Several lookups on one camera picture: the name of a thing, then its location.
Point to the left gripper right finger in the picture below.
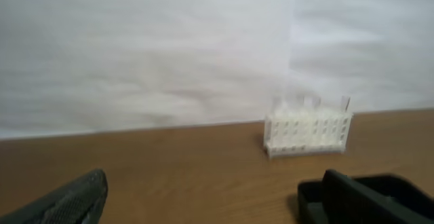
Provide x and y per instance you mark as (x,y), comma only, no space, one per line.
(352,207)

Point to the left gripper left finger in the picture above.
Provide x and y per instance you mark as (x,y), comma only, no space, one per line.
(71,200)

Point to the black tray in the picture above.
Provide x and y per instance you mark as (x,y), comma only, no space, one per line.
(308,190)

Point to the white test tube rack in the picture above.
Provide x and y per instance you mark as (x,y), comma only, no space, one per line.
(305,135)

